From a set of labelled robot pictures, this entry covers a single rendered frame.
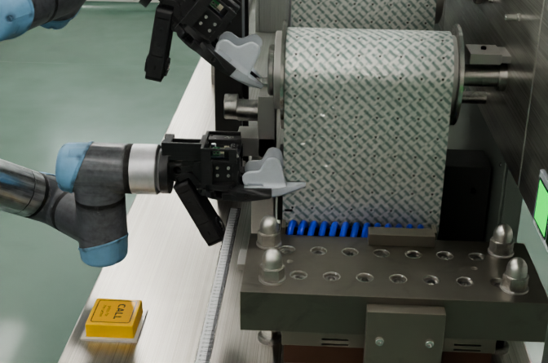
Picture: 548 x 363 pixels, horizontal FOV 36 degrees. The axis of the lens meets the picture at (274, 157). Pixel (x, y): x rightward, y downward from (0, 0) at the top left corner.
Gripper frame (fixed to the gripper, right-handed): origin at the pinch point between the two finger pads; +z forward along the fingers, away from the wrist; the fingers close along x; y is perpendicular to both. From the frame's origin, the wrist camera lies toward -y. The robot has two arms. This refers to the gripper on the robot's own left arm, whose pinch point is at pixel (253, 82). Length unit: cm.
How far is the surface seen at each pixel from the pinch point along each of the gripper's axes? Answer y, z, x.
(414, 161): 8.0, 24.5, -4.9
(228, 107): -6.4, 0.2, 3.1
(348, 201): -3.3, 21.9, -4.9
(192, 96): -40, 4, 88
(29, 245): -158, 3, 165
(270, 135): -5.4, 7.8, 2.5
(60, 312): -142, 22, 121
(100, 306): -37.6, 3.4, -13.3
